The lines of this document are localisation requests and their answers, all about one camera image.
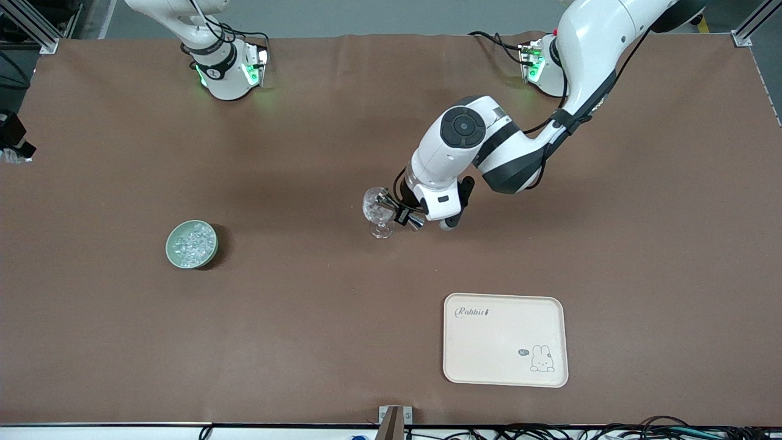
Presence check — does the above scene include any brown table cover mat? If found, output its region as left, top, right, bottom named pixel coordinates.
left=0, top=34, right=782, bottom=427

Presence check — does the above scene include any black left base cable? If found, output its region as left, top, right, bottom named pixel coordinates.
left=468, top=31, right=532, bottom=65

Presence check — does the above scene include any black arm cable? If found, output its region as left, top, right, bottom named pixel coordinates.
left=0, top=52, right=31, bottom=91
left=522, top=24, right=651, bottom=191

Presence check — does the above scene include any black base cable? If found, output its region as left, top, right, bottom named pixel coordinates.
left=180, top=0, right=270, bottom=68
left=468, top=31, right=532, bottom=65

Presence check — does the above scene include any tangle of black cables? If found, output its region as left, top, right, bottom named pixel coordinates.
left=403, top=416, right=782, bottom=440

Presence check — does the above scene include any clear cut wine glass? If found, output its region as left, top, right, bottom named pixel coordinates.
left=362, top=186, right=395, bottom=240

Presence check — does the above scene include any metal table edge bracket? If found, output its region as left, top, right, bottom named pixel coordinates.
left=378, top=405, right=414, bottom=440

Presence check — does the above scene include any pale green round bowl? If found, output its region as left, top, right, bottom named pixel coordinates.
left=166, top=219, right=219, bottom=270

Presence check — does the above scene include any white table edge strip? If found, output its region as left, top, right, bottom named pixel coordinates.
left=0, top=422, right=782, bottom=440

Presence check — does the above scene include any black right base cable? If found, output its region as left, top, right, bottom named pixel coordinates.
left=180, top=0, right=270, bottom=68

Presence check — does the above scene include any aluminium frame profile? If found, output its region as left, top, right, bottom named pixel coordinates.
left=732, top=0, right=782, bottom=48
left=0, top=0, right=62, bottom=54

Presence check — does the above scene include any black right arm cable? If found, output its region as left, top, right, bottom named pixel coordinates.
left=0, top=52, right=31, bottom=91

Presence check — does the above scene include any cream rabbit print tray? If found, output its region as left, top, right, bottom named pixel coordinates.
left=443, top=293, right=569, bottom=389

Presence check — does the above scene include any pile of clear ice cubes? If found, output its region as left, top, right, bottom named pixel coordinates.
left=172, top=224, right=216, bottom=267

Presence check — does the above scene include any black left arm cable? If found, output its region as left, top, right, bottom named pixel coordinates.
left=522, top=24, right=651, bottom=191

